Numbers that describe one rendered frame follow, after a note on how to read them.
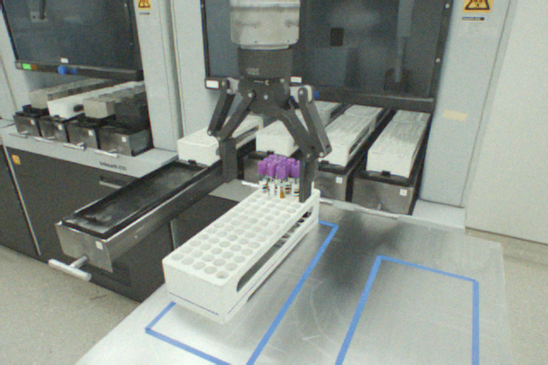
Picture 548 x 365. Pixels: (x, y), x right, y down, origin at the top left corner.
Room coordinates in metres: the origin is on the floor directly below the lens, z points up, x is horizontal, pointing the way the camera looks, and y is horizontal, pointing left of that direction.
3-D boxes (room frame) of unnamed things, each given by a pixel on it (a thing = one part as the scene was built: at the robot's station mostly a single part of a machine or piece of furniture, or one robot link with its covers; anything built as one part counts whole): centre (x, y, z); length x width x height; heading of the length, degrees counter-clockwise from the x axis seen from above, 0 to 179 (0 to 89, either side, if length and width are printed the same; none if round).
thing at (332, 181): (1.16, -0.26, 0.78); 0.73 x 0.14 x 0.09; 154
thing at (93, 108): (1.32, 0.62, 0.85); 0.12 x 0.02 x 0.06; 65
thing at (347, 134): (1.03, -0.20, 0.83); 0.30 x 0.10 x 0.06; 154
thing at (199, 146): (1.04, 0.14, 0.83); 0.30 x 0.10 x 0.06; 154
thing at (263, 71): (0.54, 0.01, 1.09); 0.08 x 0.07 x 0.09; 60
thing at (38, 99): (1.46, 0.89, 0.85); 0.12 x 0.02 x 0.06; 64
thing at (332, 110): (1.38, -0.20, 0.83); 0.30 x 0.10 x 0.06; 154
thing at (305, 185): (0.51, -0.05, 0.95); 0.03 x 0.01 x 0.07; 150
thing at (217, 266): (0.51, 0.03, 0.85); 0.30 x 0.10 x 0.06; 150
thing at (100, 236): (0.88, 0.22, 0.78); 0.73 x 0.14 x 0.09; 154
